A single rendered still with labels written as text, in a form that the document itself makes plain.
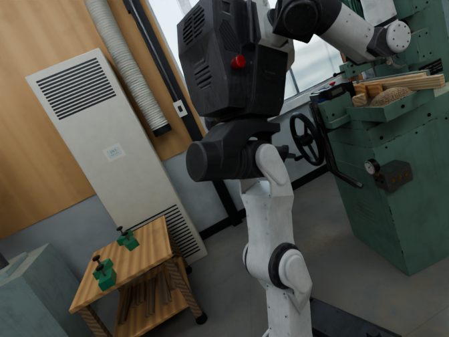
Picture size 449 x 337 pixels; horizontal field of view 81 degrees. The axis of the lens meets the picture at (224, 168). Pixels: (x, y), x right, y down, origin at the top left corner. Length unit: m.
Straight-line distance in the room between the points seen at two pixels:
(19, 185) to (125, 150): 0.93
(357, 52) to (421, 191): 0.86
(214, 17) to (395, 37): 0.47
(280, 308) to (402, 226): 0.77
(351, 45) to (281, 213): 0.51
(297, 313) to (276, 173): 0.48
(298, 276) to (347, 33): 0.70
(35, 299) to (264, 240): 1.63
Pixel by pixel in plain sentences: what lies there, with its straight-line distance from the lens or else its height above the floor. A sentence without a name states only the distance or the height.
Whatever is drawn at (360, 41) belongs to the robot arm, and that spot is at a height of 1.16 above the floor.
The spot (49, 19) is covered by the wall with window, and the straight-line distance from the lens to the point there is 2.58.
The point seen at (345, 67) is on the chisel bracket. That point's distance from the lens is 1.44.
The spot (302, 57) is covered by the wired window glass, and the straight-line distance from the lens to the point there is 2.90.
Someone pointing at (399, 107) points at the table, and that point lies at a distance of 1.19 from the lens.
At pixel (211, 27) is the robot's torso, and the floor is 1.34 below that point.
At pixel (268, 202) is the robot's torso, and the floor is 0.83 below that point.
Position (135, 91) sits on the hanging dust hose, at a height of 1.46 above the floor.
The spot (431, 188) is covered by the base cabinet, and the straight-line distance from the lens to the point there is 1.55.
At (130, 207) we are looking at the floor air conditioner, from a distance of 2.18.
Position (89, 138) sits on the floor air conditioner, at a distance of 2.13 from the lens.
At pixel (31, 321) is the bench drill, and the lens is 2.25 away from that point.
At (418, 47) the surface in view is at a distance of 1.43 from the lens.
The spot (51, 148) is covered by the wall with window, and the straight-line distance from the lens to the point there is 2.50.
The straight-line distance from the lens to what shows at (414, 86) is 1.25.
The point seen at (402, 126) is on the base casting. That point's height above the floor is 0.75.
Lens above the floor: 1.18
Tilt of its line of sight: 15 degrees down
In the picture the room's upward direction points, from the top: 25 degrees counter-clockwise
